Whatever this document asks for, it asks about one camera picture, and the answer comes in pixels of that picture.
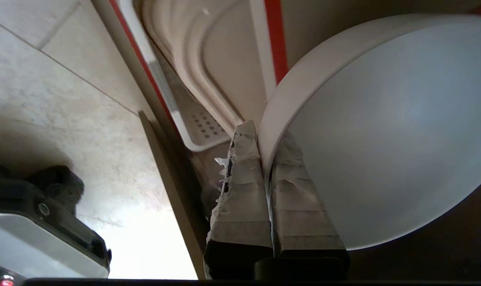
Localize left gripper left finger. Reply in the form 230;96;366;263
203;120;274;280

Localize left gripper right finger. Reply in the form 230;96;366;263
269;130;350;280

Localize white round dish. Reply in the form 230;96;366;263
258;14;481;251

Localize white dish rack tray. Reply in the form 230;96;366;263
109;0;289;152

